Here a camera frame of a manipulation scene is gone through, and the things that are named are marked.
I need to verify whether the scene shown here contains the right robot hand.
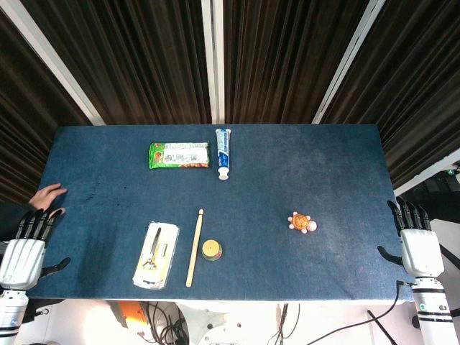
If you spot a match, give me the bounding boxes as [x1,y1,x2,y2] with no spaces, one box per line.
[377,196,445,278]

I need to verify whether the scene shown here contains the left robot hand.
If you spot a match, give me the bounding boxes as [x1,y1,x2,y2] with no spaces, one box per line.
[0,207,71,290]

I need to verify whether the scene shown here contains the person's bare hand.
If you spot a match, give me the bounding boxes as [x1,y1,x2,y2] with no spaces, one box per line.
[29,183,68,221]

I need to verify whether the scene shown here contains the orange turtle toy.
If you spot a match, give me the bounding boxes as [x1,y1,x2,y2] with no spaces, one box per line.
[287,211,318,235]

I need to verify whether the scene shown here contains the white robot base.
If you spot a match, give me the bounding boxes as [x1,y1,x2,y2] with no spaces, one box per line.
[174,302,281,345]

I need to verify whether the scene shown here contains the black equipment with green light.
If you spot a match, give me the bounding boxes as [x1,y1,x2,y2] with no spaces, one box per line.
[395,167,460,224]

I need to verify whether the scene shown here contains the packaged scissors on card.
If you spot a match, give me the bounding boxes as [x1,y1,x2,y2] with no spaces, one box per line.
[132,221,180,290]

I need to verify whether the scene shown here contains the orange device under table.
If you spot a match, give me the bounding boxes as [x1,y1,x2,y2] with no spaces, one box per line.
[109,300,148,328]

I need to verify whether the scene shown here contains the green snack packet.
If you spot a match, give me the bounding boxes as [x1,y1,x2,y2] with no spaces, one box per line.
[148,141,211,170]

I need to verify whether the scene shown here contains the wooden drumstick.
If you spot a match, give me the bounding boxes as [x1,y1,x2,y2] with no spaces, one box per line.
[185,208,205,288]

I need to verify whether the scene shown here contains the round yellow green tin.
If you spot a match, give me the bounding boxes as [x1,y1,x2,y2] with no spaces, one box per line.
[201,239,224,261]

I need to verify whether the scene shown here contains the blue table cloth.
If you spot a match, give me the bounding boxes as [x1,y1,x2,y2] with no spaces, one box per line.
[27,124,415,303]

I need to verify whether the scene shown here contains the white blue toothpaste tube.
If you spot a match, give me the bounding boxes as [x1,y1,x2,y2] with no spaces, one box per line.
[214,129,231,180]

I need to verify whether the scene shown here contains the black cable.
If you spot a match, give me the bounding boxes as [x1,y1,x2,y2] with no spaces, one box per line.
[308,279,417,345]

